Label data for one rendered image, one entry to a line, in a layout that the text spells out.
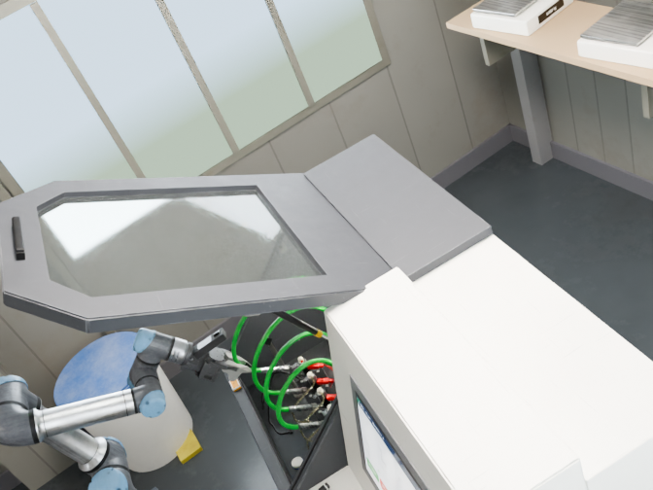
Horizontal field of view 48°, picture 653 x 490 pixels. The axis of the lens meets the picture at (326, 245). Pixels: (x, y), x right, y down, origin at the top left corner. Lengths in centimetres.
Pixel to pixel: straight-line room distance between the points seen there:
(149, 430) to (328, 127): 185
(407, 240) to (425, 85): 245
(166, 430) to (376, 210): 203
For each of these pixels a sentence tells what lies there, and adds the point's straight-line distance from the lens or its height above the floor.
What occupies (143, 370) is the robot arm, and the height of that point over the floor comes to 137.
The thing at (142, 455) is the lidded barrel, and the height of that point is 14.
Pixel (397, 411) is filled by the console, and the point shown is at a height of 155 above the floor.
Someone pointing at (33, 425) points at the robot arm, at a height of 148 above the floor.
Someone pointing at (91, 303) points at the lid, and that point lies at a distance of 169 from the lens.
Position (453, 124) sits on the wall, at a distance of 459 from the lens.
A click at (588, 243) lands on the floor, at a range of 408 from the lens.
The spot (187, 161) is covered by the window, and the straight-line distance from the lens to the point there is 375.
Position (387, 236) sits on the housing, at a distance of 204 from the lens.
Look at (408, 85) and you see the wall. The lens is 430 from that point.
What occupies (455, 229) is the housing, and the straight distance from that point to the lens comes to 199.
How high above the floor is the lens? 276
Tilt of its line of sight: 37 degrees down
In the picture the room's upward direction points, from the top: 25 degrees counter-clockwise
